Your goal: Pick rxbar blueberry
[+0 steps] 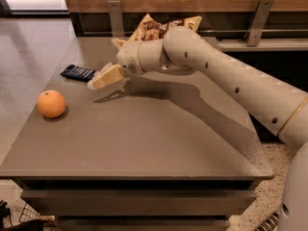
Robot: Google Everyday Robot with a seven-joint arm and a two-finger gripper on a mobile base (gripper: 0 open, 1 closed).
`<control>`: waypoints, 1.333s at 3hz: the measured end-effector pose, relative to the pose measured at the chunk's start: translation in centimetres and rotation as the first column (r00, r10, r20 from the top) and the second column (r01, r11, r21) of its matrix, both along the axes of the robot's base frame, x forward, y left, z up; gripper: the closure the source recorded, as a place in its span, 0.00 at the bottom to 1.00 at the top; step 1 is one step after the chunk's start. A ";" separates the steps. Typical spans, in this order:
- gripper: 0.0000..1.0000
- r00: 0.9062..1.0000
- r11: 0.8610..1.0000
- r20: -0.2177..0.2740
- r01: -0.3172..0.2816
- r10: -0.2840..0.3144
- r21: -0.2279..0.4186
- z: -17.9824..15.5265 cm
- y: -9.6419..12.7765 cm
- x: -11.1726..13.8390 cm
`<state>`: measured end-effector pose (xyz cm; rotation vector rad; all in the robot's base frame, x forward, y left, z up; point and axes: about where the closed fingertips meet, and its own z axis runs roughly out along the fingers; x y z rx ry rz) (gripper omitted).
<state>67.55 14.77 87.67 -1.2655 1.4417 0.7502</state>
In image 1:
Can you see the black wire basket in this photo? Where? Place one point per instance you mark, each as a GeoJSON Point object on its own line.
{"type": "Point", "coordinates": [29, 219]}

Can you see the white power strip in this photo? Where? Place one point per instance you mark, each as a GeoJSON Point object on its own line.
{"type": "Point", "coordinates": [269, 224]}

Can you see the right metal wall bracket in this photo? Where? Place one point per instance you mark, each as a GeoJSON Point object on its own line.
{"type": "Point", "coordinates": [254, 33]}

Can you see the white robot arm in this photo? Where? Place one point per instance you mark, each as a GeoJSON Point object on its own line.
{"type": "Point", "coordinates": [280, 107]}

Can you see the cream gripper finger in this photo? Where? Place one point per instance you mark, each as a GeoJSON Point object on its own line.
{"type": "Point", "coordinates": [118, 43]}
{"type": "Point", "coordinates": [107, 75]}

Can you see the left metal wall bracket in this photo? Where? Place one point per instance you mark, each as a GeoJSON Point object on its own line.
{"type": "Point", "coordinates": [116, 18]}

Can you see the dark blue rxbar wrapper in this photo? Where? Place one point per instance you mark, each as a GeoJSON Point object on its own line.
{"type": "Point", "coordinates": [78, 73]}

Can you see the orange fruit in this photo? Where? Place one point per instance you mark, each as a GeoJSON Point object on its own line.
{"type": "Point", "coordinates": [51, 103]}

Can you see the grey table drawer unit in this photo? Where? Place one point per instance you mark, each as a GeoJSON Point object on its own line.
{"type": "Point", "coordinates": [99, 205]}

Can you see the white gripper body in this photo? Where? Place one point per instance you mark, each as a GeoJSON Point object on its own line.
{"type": "Point", "coordinates": [128, 59]}

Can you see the metal wall bracket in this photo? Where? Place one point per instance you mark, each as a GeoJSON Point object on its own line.
{"type": "Point", "coordinates": [116, 18]}
{"type": "Point", "coordinates": [254, 33]}

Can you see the brown yellow chip bag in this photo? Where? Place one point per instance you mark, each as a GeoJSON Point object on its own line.
{"type": "Point", "coordinates": [150, 29]}

